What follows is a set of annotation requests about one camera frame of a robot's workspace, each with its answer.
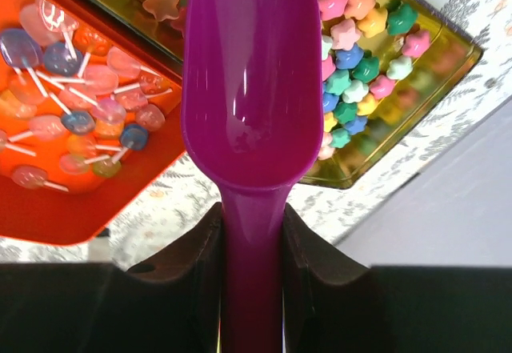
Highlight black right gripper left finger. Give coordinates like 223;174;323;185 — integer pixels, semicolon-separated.
1;204;223;352

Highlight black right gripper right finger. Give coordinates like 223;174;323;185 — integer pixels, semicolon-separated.
282;206;511;352

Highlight purple plastic scoop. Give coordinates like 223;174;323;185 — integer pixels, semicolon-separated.
182;0;323;352

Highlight tin of opaque star candies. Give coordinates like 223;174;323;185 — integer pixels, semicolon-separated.
302;0;482;189

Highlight orange tray of lollipops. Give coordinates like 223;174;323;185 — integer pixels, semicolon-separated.
1;0;184;246

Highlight floral table mat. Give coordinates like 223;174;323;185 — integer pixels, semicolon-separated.
1;0;511;268

